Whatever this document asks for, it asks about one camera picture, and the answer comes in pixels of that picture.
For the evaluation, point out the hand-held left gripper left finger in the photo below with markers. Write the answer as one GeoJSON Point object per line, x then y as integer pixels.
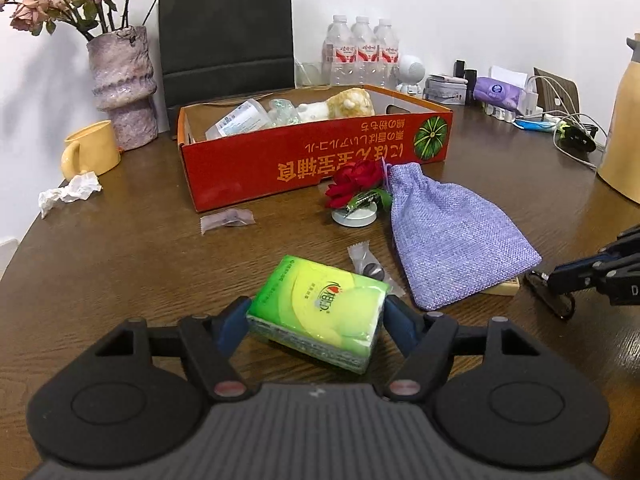
{"type": "Point", "coordinates": [231, 321]}

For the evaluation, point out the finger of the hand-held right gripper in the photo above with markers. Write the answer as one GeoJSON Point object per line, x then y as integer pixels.
{"type": "Point", "coordinates": [627, 242]}
{"type": "Point", "coordinates": [575, 274]}

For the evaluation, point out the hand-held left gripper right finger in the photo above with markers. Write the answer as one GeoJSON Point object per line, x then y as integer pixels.
{"type": "Point", "coordinates": [401, 322]}

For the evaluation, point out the small dark metal object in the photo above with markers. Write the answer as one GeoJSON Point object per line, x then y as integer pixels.
{"type": "Point", "coordinates": [550, 301]}

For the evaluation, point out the green tissue packet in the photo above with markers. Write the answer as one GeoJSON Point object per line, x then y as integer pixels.
{"type": "Point", "coordinates": [320, 305]}

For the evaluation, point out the purple fabric pouch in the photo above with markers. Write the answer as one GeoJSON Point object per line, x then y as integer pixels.
{"type": "Point", "coordinates": [450, 240]}

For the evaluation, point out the red artificial rose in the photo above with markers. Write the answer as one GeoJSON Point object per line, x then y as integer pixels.
{"type": "Point", "coordinates": [355, 180]}

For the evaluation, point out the red cardboard box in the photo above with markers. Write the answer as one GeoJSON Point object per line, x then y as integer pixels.
{"type": "Point", "coordinates": [300, 170]}

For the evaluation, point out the small wooden block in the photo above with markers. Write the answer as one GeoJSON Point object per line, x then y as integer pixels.
{"type": "Point", "coordinates": [506, 287]}

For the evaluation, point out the clear small candy wrapper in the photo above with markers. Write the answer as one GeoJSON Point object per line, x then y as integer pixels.
{"type": "Point", "coordinates": [227, 220]}

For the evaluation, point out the white round lid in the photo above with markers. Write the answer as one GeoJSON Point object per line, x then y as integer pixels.
{"type": "Point", "coordinates": [354, 217]}

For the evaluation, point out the cream thermos jug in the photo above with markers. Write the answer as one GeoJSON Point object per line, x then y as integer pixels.
{"type": "Point", "coordinates": [622, 125]}

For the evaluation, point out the black green device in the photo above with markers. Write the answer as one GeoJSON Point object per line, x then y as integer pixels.
{"type": "Point", "coordinates": [575, 135]}

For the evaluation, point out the blue face mask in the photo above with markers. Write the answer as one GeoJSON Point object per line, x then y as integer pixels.
{"type": "Point", "coordinates": [532, 125]}

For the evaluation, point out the brown wooden stand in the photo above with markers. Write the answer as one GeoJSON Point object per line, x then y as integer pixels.
{"type": "Point", "coordinates": [560, 87]}

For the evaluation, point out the purple tissue pack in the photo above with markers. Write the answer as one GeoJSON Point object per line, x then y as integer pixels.
{"type": "Point", "coordinates": [500, 91]}

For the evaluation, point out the clear plastic bottle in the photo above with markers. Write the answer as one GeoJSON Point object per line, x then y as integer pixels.
{"type": "Point", "coordinates": [237, 119]}

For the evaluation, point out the crumpled white tissue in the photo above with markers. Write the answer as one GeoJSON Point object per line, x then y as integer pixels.
{"type": "Point", "coordinates": [70, 194]}

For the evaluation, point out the white paper box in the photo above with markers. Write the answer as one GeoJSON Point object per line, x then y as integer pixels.
{"type": "Point", "coordinates": [507, 74]}

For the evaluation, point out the clear plastic bag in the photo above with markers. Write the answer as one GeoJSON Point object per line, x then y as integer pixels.
{"type": "Point", "coordinates": [282, 111]}

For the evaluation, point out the yellow mug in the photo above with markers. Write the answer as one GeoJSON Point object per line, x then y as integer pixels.
{"type": "Point", "coordinates": [92, 152]}

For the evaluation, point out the grey tin box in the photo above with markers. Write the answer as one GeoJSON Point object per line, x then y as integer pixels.
{"type": "Point", "coordinates": [445, 92]}

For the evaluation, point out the yellow white plush toy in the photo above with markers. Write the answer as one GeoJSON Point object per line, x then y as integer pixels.
{"type": "Point", "coordinates": [345, 102]}

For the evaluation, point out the pink patterned case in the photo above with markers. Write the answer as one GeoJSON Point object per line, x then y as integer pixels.
{"type": "Point", "coordinates": [447, 78]}

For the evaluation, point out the small black case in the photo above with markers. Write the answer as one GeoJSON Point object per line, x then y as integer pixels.
{"type": "Point", "coordinates": [460, 67]}

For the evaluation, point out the white robot speaker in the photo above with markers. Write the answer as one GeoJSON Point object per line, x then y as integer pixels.
{"type": "Point", "coordinates": [411, 70]}

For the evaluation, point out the mottled purple vase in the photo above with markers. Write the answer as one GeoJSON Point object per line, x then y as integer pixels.
{"type": "Point", "coordinates": [122, 90]}

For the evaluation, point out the clear glass cup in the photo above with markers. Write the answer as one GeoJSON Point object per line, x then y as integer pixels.
{"type": "Point", "coordinates": [307, 75]}

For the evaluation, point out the black paper bag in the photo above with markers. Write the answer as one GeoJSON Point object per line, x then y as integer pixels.
{"type": "Point", "coordinates": [225, 35]}

